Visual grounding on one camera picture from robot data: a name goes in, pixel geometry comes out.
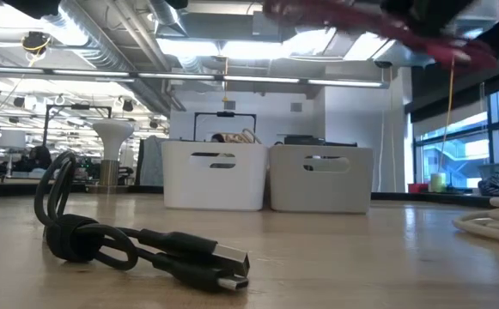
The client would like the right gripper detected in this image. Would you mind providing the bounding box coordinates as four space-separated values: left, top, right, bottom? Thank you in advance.
380 0 478 38

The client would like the magenta USB cable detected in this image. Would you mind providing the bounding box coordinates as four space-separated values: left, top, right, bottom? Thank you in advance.
264 0 498 73

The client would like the beige cable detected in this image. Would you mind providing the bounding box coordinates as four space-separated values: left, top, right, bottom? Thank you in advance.
222 127 264 145
452 196 499 248

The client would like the short black USB cable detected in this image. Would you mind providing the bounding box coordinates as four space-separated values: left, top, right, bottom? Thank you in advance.
33 149 251 294

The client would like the pale green cup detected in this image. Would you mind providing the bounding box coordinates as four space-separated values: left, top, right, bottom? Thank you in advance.
429 172 447 193

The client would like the black flat box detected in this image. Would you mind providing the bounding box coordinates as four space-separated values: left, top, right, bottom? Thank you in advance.
283 135 358 148

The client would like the striped dark bundle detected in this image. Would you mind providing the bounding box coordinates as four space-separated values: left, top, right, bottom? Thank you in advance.
477 173 499 197

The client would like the grey plastic bin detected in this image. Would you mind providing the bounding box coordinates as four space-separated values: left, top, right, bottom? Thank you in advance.
268 144 374 215

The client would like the long ceiling light bar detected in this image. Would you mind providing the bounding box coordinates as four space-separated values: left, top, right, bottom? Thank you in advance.
0 65 391 90

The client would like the white plastic bin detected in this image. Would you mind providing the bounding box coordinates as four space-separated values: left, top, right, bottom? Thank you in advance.
161 140 270 212

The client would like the grey cloth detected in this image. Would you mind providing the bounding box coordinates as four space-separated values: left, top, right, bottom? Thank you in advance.
136 136 164 187

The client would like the black yellow ceiling reel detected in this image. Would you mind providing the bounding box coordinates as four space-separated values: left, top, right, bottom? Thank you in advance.
20 30 52 57

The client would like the person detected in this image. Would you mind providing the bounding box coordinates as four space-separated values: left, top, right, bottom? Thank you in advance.
27 144 53 172

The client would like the black gantry frame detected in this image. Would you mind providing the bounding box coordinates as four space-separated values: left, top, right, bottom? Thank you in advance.
42 104 113 147
192 111 258 142

